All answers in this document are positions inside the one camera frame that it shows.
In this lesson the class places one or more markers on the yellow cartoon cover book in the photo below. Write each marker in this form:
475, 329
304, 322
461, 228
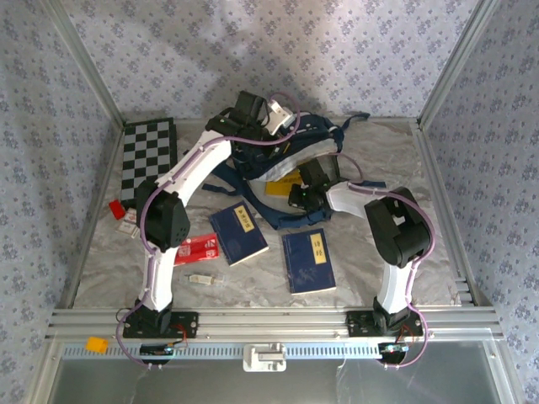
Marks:
278, 189

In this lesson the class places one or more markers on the navy blue backpack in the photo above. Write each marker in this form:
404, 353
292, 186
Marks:
307, 145

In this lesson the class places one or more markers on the blue book with yellow label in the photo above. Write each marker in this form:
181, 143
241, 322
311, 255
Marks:
307, 265
238, 235

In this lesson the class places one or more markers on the red pencil pouch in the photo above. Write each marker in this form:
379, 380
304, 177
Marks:
198, 250

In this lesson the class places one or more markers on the white and red card box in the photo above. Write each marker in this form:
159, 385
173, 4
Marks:
126, 225

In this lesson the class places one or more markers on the small red box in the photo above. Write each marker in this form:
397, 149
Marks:
116, 209

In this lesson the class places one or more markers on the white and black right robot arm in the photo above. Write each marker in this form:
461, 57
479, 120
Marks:
396, 286

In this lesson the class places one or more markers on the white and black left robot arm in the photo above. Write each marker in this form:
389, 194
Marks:
193, 168

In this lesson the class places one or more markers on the black and grey chessboard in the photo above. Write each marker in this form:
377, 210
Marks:
143, 147

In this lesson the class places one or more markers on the white plastic latch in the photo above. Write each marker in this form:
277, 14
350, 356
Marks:
264, 357

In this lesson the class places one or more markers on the small green circuit board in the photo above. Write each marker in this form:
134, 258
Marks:
393, 348
158, 349

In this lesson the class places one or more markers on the grey metal sheet panel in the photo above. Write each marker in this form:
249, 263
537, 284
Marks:
168, 383

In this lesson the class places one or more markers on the orange plastic connector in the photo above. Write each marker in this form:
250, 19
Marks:
97, 344

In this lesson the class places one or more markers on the aluminium frame rail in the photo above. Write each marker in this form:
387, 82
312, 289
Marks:
269, 324

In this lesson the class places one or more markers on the aluminium side rail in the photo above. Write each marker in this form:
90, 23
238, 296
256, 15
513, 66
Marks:
93, 210
447, 210

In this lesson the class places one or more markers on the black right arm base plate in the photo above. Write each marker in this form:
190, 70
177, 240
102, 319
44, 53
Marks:
358, 323

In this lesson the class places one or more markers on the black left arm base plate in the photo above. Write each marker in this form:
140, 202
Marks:
189, 326

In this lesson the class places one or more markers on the aluminium frame post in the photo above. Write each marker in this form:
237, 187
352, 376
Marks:
92, 71
450, 71

